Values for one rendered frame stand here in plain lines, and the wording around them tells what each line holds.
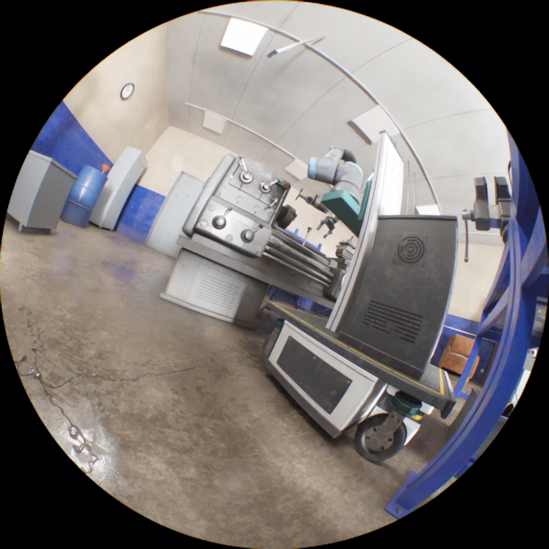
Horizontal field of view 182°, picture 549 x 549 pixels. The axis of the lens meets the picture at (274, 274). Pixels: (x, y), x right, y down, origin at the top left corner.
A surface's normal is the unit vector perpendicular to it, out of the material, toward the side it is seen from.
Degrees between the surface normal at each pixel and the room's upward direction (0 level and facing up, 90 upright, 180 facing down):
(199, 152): 90
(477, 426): 90
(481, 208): 90
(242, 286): 90
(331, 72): 180
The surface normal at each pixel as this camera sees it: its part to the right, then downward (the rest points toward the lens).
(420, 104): -0.39, 0.92
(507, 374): -0.82, -0.37
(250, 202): 0.41, 0.13
